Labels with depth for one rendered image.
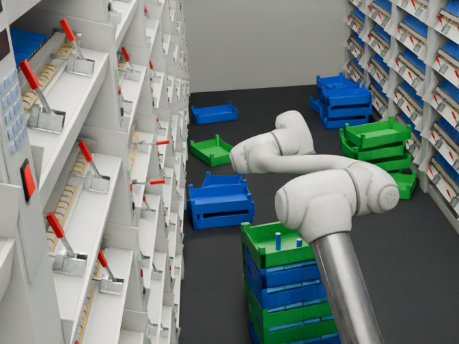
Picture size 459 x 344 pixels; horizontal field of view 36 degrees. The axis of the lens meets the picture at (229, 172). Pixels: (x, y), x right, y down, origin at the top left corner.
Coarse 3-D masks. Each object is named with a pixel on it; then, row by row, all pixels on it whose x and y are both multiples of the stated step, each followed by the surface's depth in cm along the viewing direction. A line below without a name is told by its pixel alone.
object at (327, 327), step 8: (248, 304) 261; (248, 312) 263; (256, 320) 252; (328, 320) 250; (256, 328) 254; (264, 328) 243; (296, 328) 247; (304, 328) 248; (312, 328) 249; (320, 328) 250; (328, 328) 251; (336, 328) 252; (264, 336) 245; (272, 336) 245; (280, 336) 246; (288, 336) 247; (296, 336) 248; (304, 336) 249; (312, 336) 250
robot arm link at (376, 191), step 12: (348, 168) 184; (360, 168) 184; (372, 168) 185; (360, 180) 179; (372, 180) 180; (384, 180) 179; (360, 192) 179; (372, 192) 178; (384, 192) 177; (396, 192) 179; (360, 204) 179; (372, 204) 178; (384, 204) 178; (396, 204) 180
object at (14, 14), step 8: (8, 0) 66; (16, 0) 69; (24, 0) 73; (32, 0) 77; (40, 0) 81; (8, 8) 66; (16, 8) 70; (24, 8) 73; (8, 16) 67; (16, 16) 71; (8, 24) 68
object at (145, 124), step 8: (136, 120) 204; (144, 120) 204; (152, 120) 204; (136, 128) 203; (144, 128) 205; (152, 128) 205; (136, 136) 200; (144, 136) 202; (152, 136) 203; (136, 152) 189; (136, 160) 184; (144, 160) 185; (136, 168) 179; (144, 168) 180; (136, 176) 175; (144, 176) 176; (136, 200) 162; (136, 208) 148; (136, 216) 149
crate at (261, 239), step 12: (252, 228) 250; (264, 228) 251; (276, 228) 253; (252, 240) 252; (264, 240) 251; (288, 240) 250; (252, 252) 242; (264, 252) 232; (276, 252) 233; (288, 252) 234; (300, 252) 235; (312, 252) 237; (264, 264) 234; (276, 264) 235
